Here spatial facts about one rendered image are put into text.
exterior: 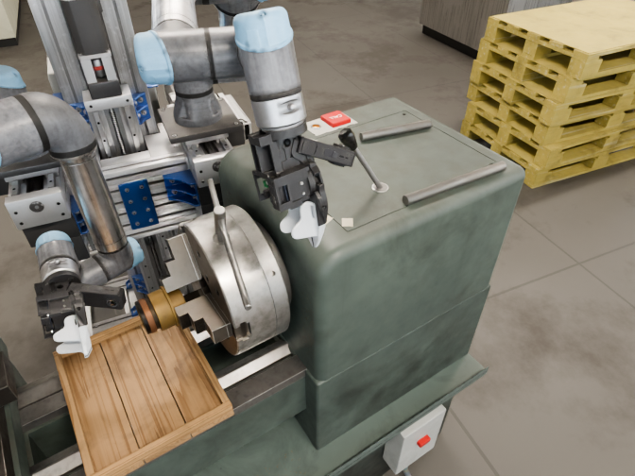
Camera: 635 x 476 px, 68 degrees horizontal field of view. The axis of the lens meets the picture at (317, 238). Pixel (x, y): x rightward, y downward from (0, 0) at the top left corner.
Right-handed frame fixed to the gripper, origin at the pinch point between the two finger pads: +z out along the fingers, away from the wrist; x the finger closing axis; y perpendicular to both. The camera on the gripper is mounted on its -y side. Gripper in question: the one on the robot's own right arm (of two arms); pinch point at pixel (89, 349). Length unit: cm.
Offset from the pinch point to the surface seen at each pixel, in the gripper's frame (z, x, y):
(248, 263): 2.7, 15.8, -30.0
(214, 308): 1.8, 4.4, -23.7
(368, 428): 18, -45, -66
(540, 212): -68, -67, -269
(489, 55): -164, 0, -285
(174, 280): -7.1, 6.2, -18.2
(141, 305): -4.9, 3.3, -10.8
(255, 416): 11.5, -26.5, -31.8
